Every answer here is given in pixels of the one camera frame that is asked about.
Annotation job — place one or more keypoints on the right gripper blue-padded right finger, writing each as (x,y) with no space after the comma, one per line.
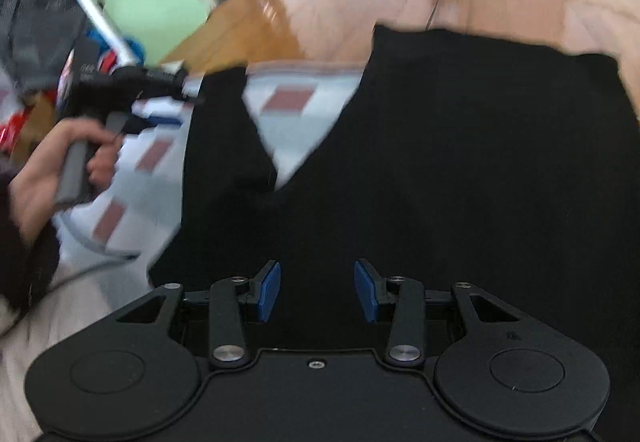
(377,295)

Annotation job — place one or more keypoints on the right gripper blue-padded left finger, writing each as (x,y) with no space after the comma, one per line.
(258,296)

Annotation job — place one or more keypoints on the black garment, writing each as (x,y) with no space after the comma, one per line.
(513,167)

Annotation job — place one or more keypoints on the red blue clothes pile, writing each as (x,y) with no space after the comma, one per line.
(105,52)

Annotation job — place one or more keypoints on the person's left hand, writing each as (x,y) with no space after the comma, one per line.
(32,190)

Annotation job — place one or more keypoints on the grey hanging cloth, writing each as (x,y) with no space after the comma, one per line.
(36,38)

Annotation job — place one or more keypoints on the checkered red white blanket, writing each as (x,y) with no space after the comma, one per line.
(293,105)

